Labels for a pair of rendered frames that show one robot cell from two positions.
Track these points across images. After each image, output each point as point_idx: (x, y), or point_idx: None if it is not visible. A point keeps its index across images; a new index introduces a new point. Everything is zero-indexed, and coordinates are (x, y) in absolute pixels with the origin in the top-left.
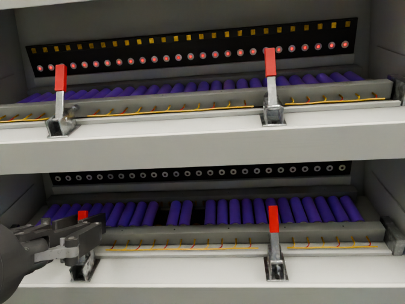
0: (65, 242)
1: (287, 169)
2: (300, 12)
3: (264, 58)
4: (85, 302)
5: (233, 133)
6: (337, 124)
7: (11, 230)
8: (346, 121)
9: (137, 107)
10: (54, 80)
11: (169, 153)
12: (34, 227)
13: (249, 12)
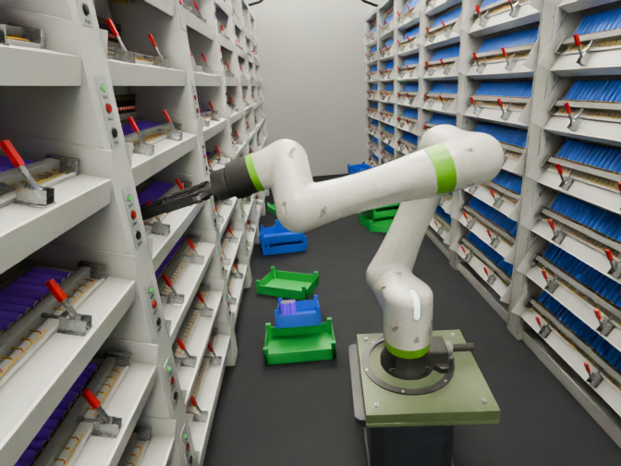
0: (208, 181)
1: None
2: (113, 88)
3: (164, 114)
4: (171, 245)
5: (179, 144)
6: (188, 138)
7: (189, 190)
8: (186, 137)
9: (136, 140)
10: None
11: (171, 156)
12: (171, 199)
13: None
